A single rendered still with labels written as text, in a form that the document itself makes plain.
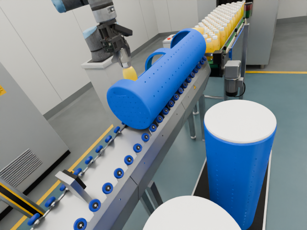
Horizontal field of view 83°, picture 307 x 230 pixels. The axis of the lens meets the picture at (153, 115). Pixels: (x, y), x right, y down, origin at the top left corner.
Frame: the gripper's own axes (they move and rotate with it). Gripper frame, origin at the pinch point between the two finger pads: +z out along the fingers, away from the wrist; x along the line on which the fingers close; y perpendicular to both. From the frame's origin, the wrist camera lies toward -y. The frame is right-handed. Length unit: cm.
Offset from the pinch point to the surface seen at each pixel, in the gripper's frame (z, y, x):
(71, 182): 21, 52, 6
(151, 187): 68, 24, 11
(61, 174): 21, 51, -2
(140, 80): 7.6, 1.6, 7.3
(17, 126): 57, 28, -152
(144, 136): 31.8, 15.6, 11.1
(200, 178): 114, -17, 23
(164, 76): 12.6, -11.4, 12.7
